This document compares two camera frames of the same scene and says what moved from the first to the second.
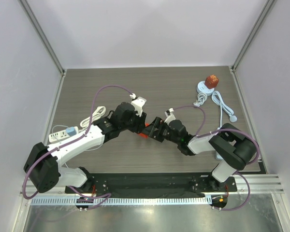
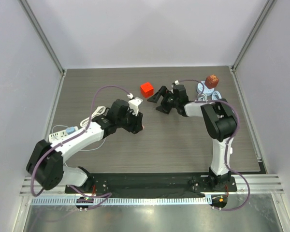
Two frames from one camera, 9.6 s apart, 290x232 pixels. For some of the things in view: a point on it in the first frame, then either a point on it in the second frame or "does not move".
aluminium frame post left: x=34 y=21 does not move
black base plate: x=155 y=185 does not move
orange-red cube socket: x=142 y=135 to x=147 y=90
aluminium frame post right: x=267 y=8 does not move
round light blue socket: x=201 y=88 does not move
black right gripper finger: x=154 y=130 to x=155 y=96
